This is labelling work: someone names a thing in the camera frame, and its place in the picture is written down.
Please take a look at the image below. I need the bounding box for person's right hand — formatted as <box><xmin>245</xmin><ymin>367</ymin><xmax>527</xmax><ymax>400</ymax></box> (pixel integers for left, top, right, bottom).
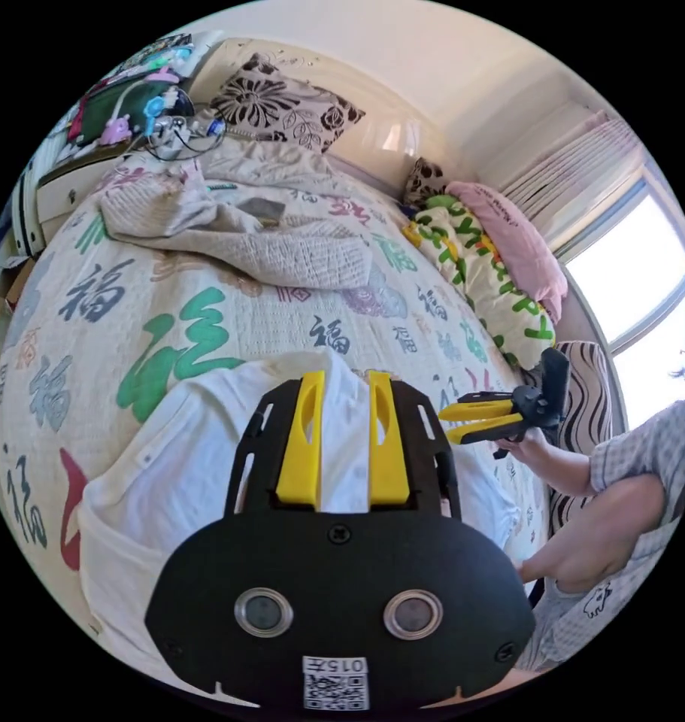
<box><xmin>496</xmin><ymin>426</ymin><xmax>559</xmax><ymax>481</ymax></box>

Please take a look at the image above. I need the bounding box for window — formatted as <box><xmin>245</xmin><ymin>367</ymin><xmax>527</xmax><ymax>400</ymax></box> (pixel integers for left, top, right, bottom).
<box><xmin>562</xmin><ymin>163</ymin><xmax>685</xmax><ymax>431</ymax></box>

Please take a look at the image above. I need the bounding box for bedside cupboard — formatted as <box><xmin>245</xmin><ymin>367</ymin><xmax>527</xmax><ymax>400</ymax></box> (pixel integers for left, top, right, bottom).
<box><xmin>12</xmin><ymin>31</ymin><xmax>230</xmax><ymax>256</ymax></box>

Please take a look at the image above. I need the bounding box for black and white striped cushion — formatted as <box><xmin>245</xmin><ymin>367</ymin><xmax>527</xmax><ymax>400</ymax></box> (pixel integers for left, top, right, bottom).
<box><xmin>520</xmin><ymin>340</ymin><xmax>614</xmax><ymax>537</ymax></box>

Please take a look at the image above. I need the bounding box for green and yellow printed quilt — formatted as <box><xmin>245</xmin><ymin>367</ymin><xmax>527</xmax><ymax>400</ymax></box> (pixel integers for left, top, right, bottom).
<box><xmin>401</xmin><ymin>194</ymin><xmax>558</xmax><ymax>372</ymax></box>

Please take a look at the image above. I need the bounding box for large brown floral pillow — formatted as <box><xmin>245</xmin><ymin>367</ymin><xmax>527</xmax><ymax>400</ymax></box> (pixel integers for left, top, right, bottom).
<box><xmin>208</xmin><ymin>51</ymin><xmax>368</xmax><ymax>155</ymax></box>

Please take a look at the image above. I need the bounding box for pink pillow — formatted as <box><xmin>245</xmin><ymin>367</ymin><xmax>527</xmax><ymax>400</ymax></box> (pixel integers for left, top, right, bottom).
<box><xmin>444</xmin><ymin>180</ymin><xmax>571</xmax><ymax>323</ymax></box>

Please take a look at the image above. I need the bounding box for pale pink curtain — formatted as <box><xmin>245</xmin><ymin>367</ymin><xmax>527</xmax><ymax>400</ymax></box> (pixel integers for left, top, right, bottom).
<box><xmin>497</xmin><ymin>110</ymin><xmax>649</xmax><ymax>256</ymax></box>

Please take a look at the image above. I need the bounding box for beige crumpled blanket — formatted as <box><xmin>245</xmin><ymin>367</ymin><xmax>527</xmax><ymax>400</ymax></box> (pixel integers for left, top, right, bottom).
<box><xmin>96</xmin><ymin>138</ymin><xmax>378</xmax><ymax>290</ymax></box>

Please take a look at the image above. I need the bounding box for white t-shirt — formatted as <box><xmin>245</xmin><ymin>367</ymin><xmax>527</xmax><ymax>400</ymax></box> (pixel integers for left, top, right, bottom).
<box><xmin>77</xmin><ymin>348</ymin><xmax>525</xmax><ymax>696</ymax></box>

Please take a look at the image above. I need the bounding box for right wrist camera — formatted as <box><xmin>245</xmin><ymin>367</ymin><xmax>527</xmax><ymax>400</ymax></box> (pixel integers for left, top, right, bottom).
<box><xmin>536</xmin><ymin>345</ymin><xmax>572</xmax><ymax>429</ymax></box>

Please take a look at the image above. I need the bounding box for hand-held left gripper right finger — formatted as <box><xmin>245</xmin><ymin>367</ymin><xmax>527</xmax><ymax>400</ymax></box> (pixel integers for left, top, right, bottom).
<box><xmin>367</xmin><ymin>369</ymin><xmax>413</xmax><ymax>506</ymax></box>

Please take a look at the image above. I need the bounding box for bed with printed quilt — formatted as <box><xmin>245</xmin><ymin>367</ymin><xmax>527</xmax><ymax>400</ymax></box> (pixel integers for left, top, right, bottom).
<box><xmin>0</xmin><ymin>36</ymin><xmax>564</xmax><ymax>639</ymax></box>

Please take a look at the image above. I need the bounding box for person's body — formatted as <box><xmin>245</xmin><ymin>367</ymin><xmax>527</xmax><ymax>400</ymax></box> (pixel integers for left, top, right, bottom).
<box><xmin>511</xmin><ymin>293</ymin><xmax>685</xmax><ymax>673</ymax></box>

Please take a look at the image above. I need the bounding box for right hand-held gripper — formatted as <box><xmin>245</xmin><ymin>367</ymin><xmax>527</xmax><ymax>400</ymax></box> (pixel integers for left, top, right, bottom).
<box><xmin>437</xmin><ymin>385</ymin><xmax>563</xmax><ymax>460</ymax></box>

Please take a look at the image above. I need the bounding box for small brown floral pillow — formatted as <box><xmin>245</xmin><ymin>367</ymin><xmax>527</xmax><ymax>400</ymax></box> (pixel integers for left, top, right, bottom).
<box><xmin>402</xmin><ymin>156</ymin><xmax>451</xmax><ymax>211</ymax></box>

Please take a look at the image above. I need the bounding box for cardboard carton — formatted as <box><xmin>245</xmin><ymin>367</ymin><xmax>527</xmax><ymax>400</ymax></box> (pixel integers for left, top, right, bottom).
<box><xmin>0</xmin><ymin>256</ymin><xmax>34</xmax><ymax>326</ymax></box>

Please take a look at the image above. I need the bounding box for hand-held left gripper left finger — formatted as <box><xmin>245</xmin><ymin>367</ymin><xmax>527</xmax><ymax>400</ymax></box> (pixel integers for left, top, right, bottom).
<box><xmin>275</xmin><ymin>369</ymin><xmax>327</xmax><ymax>506</ymax></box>

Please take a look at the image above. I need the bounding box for person's left forearm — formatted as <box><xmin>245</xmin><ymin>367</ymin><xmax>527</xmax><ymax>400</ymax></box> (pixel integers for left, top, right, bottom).
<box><xmin>515</xmin><ymin>472</ymin><xmax>668</xmax><ymax>595</ymax></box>

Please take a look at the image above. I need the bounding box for person's right forearm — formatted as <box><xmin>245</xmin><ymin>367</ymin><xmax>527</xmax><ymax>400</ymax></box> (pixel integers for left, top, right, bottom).
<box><xmin>539</xmin><ymin>445</ymin><xmax>601</xmax><ymax>499</ymax></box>

